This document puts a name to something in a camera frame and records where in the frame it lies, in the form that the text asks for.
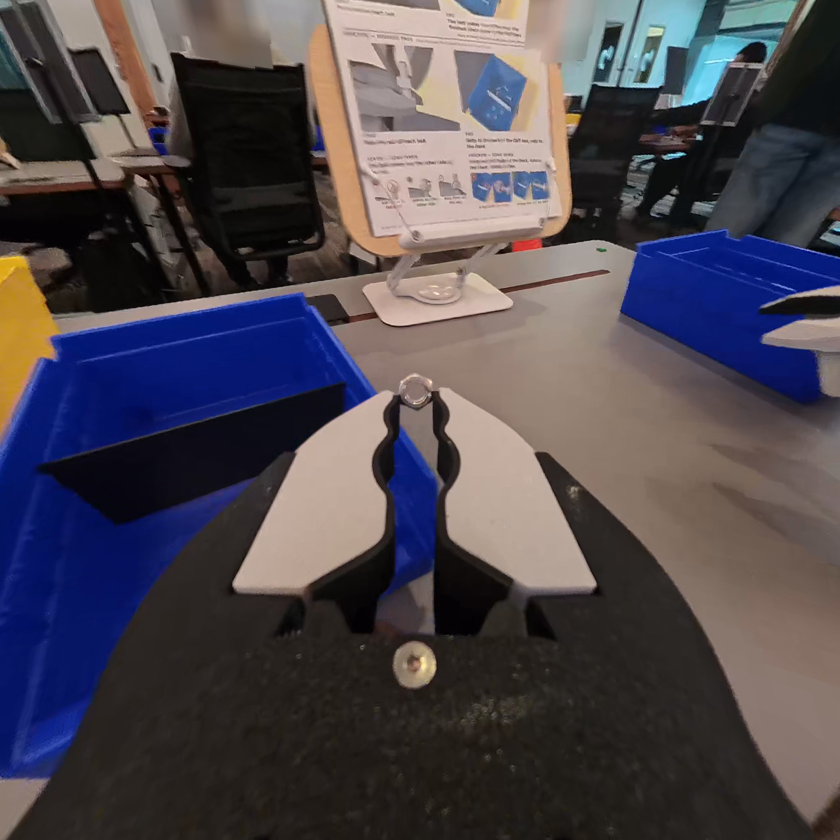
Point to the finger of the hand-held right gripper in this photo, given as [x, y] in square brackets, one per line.
[814, 302]
[814, 335]

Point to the black office chair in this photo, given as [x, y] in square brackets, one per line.
[250, 158]
[610, 131]

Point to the white instruction board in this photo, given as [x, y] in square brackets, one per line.
[433, 92]

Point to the yellow storage bin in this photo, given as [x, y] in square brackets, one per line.
[20, 341]

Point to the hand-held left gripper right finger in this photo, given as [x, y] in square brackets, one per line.
[515, 525]

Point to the instruction sheet on stand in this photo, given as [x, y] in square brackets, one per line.
[323, 131]

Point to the silver hex nut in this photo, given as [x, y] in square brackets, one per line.
[400, 389]

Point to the small dark desktop monitor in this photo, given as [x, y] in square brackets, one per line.
[103, 82]

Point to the blue divided storage bin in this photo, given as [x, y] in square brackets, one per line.
[131, 381]

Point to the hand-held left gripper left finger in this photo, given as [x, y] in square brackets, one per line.
[313, 525]

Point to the dark flat tablet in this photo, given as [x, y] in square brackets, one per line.
[328, 309]

